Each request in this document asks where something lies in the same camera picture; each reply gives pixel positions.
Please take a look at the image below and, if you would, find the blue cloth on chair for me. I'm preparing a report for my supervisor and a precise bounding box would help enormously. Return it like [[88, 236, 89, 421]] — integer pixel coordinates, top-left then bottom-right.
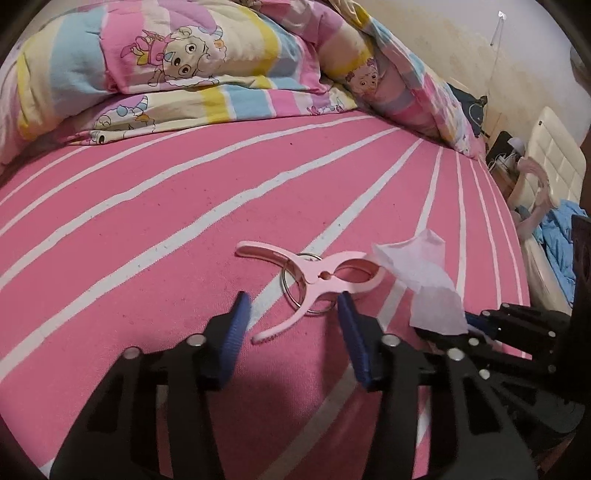
[[521, 199, 587, 314]]

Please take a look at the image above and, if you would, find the pink plastic clothes peg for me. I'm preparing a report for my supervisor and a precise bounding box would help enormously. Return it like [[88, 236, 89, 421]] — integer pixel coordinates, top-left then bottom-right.
[[235, 241, 386, 345]]

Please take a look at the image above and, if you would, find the cream leather office chair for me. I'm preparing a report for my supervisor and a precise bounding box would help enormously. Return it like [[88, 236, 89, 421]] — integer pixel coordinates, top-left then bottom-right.
[[508, 106, 586, 314]]

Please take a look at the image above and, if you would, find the pink striped bed mattress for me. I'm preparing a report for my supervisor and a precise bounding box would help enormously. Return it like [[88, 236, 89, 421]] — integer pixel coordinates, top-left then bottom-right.
[[1, 112, 530, 479]]

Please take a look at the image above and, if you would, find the dark blue pillow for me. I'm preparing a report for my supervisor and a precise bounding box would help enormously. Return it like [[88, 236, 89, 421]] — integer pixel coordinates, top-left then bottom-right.
[[450, 84, 488, 137]]

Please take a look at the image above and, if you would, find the colourful striped cartoon quilt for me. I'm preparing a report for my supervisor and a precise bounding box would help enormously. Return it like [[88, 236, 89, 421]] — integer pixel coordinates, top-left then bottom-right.
[[1, 1, 484, 164]]

